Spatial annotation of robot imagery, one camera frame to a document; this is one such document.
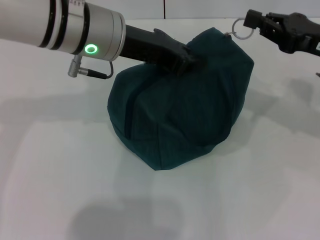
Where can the dark teal insulated lunch bag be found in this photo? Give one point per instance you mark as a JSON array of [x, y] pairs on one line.
[[180, 112]]

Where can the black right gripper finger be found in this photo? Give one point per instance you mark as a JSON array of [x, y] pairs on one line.
[[272, 17], [252, 22]]

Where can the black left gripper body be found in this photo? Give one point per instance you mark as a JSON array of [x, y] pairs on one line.
[[150, 47]]

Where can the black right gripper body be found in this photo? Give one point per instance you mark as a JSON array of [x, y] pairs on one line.
[[302, 35]]

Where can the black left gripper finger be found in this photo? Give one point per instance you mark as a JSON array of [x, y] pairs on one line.
[[192, 60], [182, 68]]

